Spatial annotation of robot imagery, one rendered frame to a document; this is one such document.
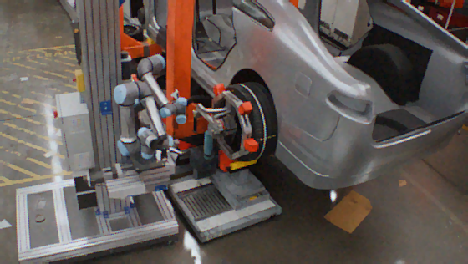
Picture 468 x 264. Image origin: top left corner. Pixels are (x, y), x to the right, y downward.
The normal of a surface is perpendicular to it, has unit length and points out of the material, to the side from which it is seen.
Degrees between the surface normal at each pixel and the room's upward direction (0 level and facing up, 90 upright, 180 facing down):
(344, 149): 90
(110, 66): 90
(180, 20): 90
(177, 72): 90
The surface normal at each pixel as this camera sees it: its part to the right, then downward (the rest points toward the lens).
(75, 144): 0.41, 0.53
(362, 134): 0.14, 0.53
